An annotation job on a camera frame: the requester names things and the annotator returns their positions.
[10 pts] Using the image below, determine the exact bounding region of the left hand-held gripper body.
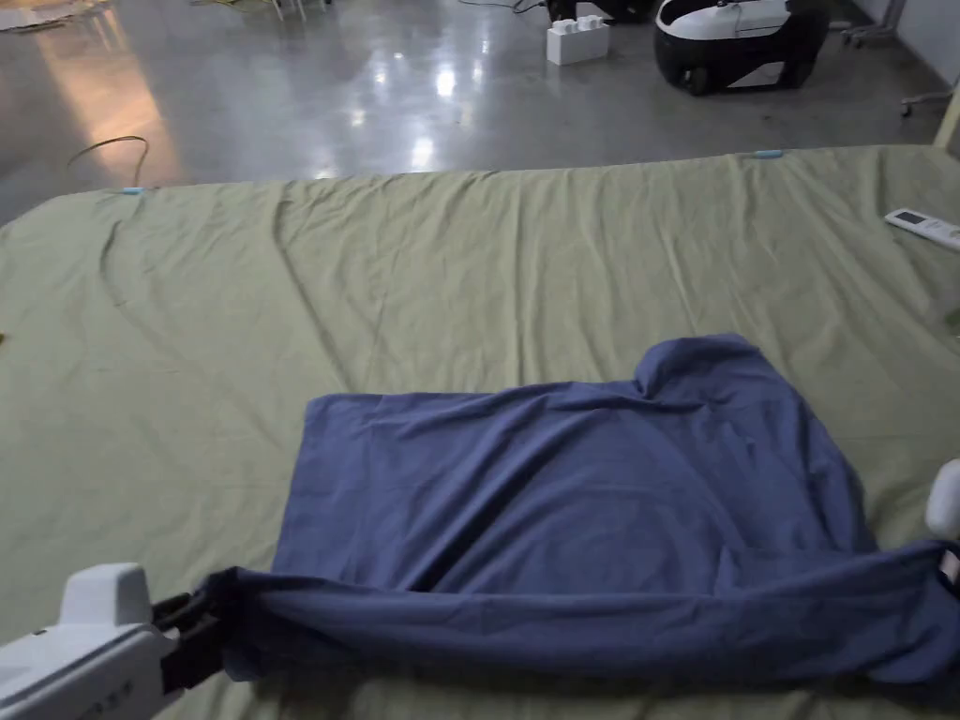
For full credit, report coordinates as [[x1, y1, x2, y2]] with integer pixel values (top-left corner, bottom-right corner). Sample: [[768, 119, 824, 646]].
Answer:
[[0, 562, 198, 720]]

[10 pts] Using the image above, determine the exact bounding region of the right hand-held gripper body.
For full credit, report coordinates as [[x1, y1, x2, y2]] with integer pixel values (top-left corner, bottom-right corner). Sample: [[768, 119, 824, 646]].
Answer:
[[925, 458, 960, 541]]

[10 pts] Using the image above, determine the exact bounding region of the dark blue shirt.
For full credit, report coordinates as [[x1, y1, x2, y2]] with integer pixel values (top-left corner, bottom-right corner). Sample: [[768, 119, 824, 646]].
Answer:
[[212, 334, 960, 687]]

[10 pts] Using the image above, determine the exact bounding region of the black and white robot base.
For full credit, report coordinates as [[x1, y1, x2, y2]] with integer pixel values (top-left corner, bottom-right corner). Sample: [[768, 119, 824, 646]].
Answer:
[[652, 0, 832, 97]]

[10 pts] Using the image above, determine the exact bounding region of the white remote control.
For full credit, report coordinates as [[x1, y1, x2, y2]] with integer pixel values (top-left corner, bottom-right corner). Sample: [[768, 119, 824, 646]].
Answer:
[[884, 206, 960, 252]]

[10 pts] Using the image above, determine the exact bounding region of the bed with pale green sheet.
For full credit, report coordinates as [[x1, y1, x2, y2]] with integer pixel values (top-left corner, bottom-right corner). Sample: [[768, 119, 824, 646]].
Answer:
[[0, 143, 960, 720]]

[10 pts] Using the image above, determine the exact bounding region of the white wheeled stand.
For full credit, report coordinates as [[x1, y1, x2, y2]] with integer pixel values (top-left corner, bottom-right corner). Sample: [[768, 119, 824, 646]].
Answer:
[[901, 81, 960, 117]]

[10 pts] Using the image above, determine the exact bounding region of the white block-shaped box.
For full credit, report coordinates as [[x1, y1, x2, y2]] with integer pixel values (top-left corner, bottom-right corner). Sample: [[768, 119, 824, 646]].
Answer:
[[546, 18, 610, 67]]

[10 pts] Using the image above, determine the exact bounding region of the yellow cable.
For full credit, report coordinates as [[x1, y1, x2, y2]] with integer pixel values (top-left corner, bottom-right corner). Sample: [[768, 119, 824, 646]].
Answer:
[[67, 135, 154, 188]]

